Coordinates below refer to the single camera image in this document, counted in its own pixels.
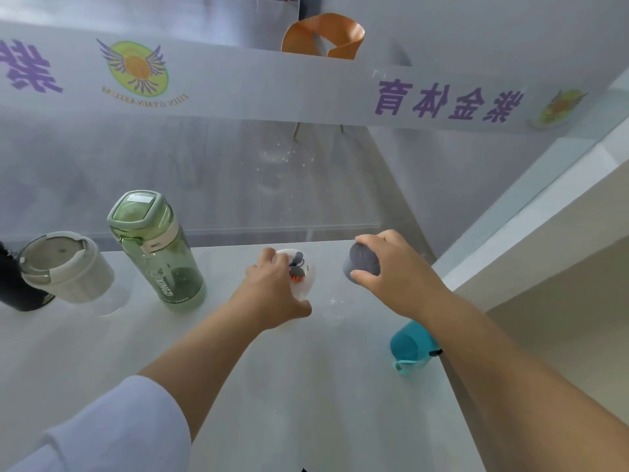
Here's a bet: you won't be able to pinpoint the clear bottle white lid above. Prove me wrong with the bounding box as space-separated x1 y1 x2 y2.
18 231 131 318

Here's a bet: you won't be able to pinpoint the white table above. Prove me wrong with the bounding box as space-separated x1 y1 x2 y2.
0 239 487 472

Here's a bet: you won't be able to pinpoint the green transparent bottle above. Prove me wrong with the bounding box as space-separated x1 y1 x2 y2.
107 190 207 310

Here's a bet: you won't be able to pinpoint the person's left forearm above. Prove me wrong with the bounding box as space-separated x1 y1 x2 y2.
139 302 261 441

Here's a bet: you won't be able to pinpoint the frosted band with purple print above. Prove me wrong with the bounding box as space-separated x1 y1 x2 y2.
0 22 629 136

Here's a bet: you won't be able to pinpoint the person's left hand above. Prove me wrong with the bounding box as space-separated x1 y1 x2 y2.
228 248 313 332

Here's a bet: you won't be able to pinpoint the clear bottle grey cap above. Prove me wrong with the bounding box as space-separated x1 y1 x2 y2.
342 242 382 286

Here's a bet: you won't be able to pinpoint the teal water bottle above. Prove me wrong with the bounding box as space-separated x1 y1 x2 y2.
389 320 443 378

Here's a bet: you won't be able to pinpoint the person's right forearm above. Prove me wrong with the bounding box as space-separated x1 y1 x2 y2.
417 289 629 472

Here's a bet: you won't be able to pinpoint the orange chair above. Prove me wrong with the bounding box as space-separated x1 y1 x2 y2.
280 12 367 141

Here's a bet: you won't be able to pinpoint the person's right hand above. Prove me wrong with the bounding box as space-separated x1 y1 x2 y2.
349 229 451 323

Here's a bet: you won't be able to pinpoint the black thermos flask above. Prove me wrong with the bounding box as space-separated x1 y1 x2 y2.
0 240 56 313

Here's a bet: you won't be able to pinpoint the person's white shirt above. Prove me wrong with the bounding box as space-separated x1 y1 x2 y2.
7 376 193 472

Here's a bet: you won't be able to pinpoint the clear bottle white ends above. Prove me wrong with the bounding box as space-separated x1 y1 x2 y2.
274 248 318 303

